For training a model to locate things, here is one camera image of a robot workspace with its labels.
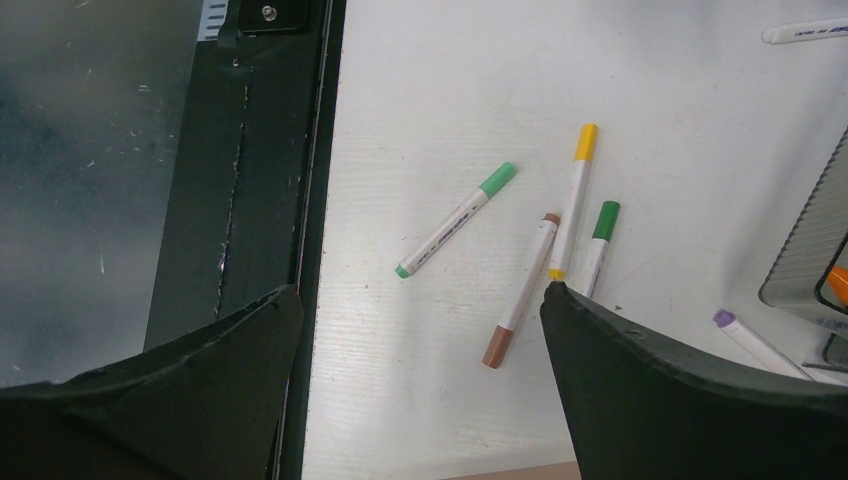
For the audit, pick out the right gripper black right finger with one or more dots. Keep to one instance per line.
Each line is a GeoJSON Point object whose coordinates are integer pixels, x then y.
{"type": "Point", "coordinates": [641, 405]}

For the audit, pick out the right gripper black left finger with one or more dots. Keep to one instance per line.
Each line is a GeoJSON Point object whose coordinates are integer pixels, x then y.
{"type": "Point", "coordinates": [207, 405]}

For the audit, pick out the clear drawer organizer box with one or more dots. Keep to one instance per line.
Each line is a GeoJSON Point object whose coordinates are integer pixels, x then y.
{"type": "Point", "coordinates": [797, 281]}

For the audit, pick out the orange cap marker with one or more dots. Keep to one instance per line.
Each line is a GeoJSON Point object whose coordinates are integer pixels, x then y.
{"type": "Point", "coordinates": [837, 280]}

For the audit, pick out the purple cap marker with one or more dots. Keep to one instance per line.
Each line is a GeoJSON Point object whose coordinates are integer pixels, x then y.
{"type": "Point", "coordinates": [756, 346]}

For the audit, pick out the blue cap brown marker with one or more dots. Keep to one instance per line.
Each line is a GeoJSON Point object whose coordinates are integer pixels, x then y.
{"type": "Point", "coordinates": [522, 288]}

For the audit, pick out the dark green cap marker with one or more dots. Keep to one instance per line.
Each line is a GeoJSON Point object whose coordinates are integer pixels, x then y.
{"type": "Point", "coordinates": [597, 247]}

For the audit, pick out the yellow cap marker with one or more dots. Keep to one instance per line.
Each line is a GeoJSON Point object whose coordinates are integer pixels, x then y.
{"type": "Point", "coordinates": [564, 242]}

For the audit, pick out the white acrylic marker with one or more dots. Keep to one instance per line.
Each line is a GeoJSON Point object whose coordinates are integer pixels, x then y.
{"type": "Point", "coordinates": [805, 31]}

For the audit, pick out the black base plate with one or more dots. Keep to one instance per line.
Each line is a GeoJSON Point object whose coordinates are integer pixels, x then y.
{"type": "Point", "coordinates": [246, 209]}

